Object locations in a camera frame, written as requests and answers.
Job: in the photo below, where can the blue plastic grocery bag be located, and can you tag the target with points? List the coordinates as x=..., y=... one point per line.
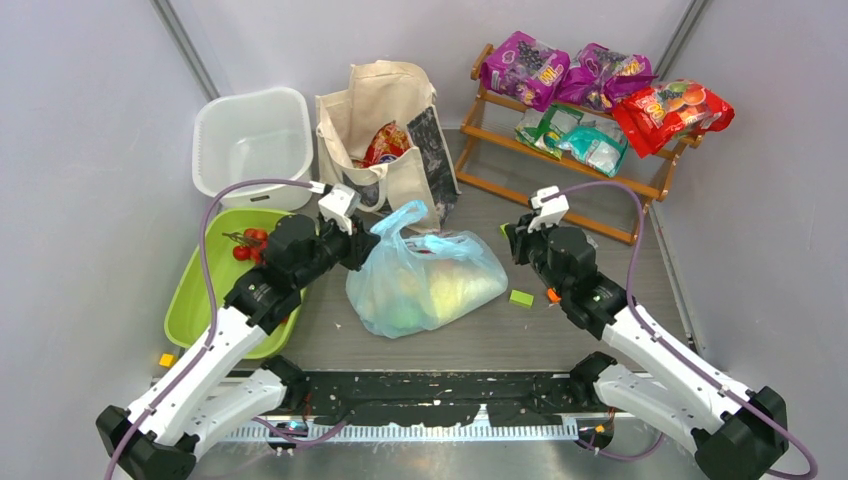
x=422, y=282

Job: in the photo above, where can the green plastic tray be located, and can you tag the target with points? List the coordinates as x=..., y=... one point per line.
x=189, y=313

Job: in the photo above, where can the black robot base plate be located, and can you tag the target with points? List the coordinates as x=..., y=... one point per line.
x=438, y=398

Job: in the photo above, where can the orange toy piece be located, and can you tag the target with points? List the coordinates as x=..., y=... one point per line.
x=553, y=297

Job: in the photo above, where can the red fruit candy bag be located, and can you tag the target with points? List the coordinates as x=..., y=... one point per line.
x=654, y=115

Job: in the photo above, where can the teal snack bag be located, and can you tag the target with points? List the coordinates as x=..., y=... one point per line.
x=598, y=145

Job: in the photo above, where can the yellow toy block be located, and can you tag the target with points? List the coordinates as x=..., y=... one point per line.
x=167, y=360

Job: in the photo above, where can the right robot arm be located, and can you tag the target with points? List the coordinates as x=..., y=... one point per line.
x=729, y=429

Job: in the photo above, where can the red lychee bunch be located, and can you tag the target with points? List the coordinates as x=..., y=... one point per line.
x=249, y=244

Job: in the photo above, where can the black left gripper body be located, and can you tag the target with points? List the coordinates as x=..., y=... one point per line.
x=334, y=246

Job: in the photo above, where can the wooden rack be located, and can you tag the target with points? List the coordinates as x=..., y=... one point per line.
x=494, y=161

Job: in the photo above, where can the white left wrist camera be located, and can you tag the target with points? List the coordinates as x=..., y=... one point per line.
x=337, y=203

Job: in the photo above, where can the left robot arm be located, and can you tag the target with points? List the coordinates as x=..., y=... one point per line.
x=168, y=429

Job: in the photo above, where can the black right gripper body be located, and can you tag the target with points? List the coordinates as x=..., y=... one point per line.
x=533, y=248

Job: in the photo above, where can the white plastic basket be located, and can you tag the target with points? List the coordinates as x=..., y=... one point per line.
x=261, y=135

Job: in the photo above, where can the green white snack bag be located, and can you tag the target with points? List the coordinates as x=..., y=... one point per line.
x=546, y=132

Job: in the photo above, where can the green toy block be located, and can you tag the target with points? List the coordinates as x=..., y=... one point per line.
x=521, y=299

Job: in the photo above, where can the canvas tote bag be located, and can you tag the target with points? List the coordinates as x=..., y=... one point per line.
x=347, y=120

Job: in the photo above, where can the purple snack bag left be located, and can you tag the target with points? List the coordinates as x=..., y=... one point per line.
x=526, y=70

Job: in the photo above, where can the purple snack bag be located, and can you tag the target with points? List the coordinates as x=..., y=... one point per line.
x=526, y=70
x=599, y=78

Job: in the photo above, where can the purple snack bag right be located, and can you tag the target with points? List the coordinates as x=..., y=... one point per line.
x=599, y=78

